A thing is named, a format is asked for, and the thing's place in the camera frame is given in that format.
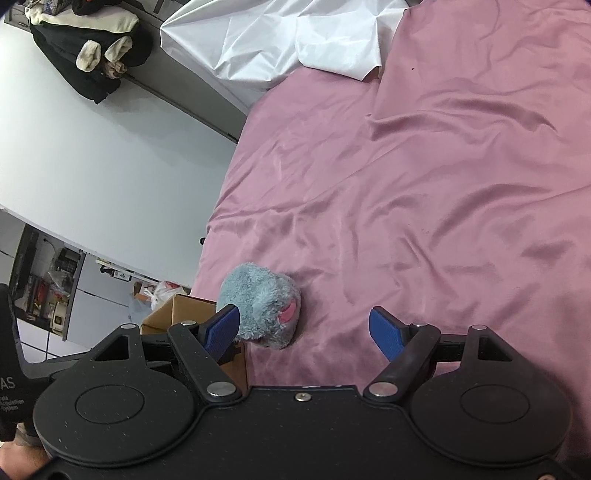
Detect blue-grey fluffy plush toy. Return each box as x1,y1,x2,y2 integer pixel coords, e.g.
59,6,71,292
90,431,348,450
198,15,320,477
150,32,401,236
217,262,303,350

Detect hanging dark clothes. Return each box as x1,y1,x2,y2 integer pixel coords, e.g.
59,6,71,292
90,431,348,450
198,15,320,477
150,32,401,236
24,0,154,105

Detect white draped sheet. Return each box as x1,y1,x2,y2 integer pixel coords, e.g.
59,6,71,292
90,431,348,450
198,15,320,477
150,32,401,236
159,0,411,104

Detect grey door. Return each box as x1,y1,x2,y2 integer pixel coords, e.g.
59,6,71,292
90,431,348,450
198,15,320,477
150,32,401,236
124,28,253,145

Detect brown cardboard box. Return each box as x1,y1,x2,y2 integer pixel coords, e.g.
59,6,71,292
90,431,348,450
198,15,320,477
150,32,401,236
140,295,250,392

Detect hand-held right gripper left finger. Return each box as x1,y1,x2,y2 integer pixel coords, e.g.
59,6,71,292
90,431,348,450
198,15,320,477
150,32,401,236
89,304,244,403

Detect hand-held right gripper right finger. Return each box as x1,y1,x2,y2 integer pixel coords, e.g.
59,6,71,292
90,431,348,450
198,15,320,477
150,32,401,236
363,305,514,403

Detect cluttered wall shelf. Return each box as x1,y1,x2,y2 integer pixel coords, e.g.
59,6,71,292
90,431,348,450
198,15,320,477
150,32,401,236
0,223,88,346

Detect person's left hand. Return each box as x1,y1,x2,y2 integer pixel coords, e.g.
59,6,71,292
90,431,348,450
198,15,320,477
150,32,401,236
0,442,49,478

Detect white and red plastic bag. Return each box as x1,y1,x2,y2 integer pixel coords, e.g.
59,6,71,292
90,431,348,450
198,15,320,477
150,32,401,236
144,280,193,311

